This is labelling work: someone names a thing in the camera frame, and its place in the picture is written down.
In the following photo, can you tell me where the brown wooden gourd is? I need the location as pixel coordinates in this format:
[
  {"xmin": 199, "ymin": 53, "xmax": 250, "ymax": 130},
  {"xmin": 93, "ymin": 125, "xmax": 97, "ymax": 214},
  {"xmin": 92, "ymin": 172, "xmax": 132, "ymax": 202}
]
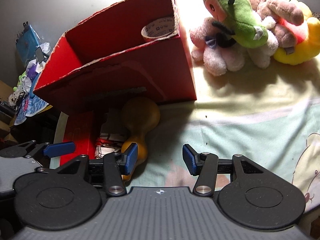
[{"xmin": 121, "ymin": 97, "xmax": 160, "ymax": 181}]

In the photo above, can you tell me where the blue patterned cloth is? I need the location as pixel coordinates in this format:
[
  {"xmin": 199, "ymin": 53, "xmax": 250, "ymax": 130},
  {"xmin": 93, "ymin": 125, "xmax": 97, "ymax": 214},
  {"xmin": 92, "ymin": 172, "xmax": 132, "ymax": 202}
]
[{"xmin": 13, "ymin": 74, "xmax": 51, "ymax": 126}]

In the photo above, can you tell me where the small green frog toy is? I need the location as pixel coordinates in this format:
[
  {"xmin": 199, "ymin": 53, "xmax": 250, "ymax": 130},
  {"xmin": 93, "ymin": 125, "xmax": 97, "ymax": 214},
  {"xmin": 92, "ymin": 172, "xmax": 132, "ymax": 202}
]
[{"xmin": 13, "ymin": 72, "xmax": 27, "ymax": 92}]

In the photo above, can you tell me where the purple toy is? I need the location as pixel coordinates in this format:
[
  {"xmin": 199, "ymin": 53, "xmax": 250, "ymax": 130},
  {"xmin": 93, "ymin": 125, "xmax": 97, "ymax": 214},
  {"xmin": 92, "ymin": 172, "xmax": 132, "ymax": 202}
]
[{"xmin": 26, "ymin": 63, "xmax": 42, "ymax": 81}]

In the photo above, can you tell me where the red cardboard box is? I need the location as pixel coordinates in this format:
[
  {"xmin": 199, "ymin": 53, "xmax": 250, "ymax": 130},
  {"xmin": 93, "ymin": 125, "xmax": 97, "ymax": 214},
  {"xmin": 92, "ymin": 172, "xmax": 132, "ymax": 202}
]
[{"xmin": 34, "ymin": 0, "xmax": 196, "ymax": 164}]

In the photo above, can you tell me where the small black phone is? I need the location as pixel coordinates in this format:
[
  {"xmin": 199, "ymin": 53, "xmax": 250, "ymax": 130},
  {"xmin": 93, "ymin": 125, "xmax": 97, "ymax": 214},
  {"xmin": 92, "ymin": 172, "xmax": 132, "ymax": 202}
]
[{"xmin": 35, "ymin": 46, "xmax": 44, "ymax": 63}]

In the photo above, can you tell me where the pink plush toy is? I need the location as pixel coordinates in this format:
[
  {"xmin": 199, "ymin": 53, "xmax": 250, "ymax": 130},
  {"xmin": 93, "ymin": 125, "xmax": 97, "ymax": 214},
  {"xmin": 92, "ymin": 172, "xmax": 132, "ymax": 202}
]
[{"xmin": 189, "ymin": 16, "xmax": 279, "ymax": 77}]

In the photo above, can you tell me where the blue box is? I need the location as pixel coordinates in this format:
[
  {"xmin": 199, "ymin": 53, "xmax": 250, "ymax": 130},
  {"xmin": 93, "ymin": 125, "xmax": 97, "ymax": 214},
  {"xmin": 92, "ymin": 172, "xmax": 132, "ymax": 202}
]
[{"xmin": 15, "ymin": 21, "xmax": 40, "ymax": 67}]

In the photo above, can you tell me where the brown packing tape roll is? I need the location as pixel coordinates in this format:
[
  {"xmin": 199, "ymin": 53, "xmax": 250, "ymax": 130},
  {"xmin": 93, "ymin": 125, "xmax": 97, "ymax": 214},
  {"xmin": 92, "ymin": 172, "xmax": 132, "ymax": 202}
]
[{"xmin": 141, "ymin": 16, "xmax": 178, "ymax": 43}]

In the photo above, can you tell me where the green plush toy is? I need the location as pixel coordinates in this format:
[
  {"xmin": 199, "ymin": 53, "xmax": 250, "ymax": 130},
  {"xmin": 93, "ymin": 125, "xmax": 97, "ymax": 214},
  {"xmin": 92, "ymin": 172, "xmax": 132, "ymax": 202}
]
[{"xmin": 203, "ymin": 0, "xmax": 268, "ymax": 49}]

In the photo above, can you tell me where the yellow plush toy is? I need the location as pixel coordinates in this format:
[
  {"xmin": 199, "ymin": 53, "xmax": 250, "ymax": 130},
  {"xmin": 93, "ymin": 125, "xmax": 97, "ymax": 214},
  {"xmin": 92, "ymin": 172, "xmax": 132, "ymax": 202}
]
[{"xmin": 273, "ymin": 2, "xmax": 319, "ymax": 65}]

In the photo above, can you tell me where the white plush toy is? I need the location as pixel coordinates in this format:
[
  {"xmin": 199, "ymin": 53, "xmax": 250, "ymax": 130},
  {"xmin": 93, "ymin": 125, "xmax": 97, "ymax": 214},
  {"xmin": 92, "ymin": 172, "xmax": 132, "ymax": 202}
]
[{"xmin": 249, "ymin": 0, "xmax": 304, "ymax": 48}]

